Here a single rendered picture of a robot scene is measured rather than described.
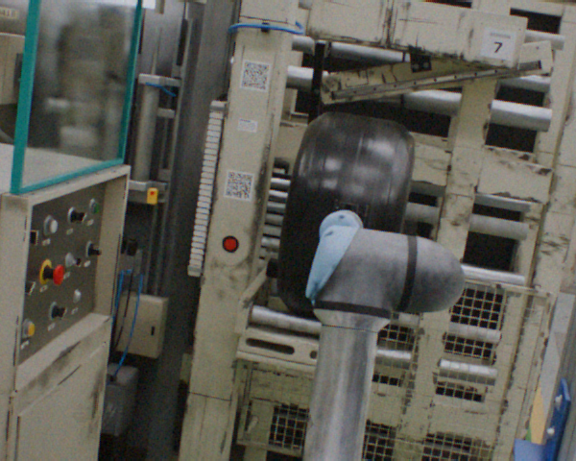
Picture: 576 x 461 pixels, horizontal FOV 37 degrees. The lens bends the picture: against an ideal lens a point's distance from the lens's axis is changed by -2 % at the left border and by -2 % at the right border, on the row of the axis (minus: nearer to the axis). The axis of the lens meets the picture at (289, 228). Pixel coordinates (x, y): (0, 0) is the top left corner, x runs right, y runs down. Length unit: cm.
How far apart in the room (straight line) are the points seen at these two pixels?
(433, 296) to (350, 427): 23
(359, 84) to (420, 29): 27
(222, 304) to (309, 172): 48
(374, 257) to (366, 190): 83
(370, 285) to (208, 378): 124
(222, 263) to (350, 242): 111
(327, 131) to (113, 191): 55
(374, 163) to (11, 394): 101
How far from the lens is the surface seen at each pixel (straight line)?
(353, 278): 127
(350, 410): 128
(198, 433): 253
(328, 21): 252
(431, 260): 130
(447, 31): 251
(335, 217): 165
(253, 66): 228
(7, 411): 170
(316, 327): 227
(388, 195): 210
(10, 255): 161
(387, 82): 264
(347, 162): 213
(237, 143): 230
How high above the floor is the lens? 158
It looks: 11 degrees down
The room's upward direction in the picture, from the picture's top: 9 degrees clockwise
